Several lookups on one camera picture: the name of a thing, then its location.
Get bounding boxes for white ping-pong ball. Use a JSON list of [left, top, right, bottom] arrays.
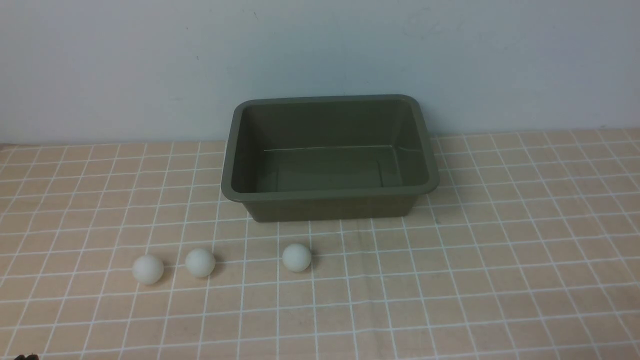
[[185, 248, 217, 278], [282, 243, 313, 272], [131, 254, 164, 285]]

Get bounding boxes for olive green plastic bin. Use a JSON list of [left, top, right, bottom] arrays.
[[221, 94, 441, 223]]

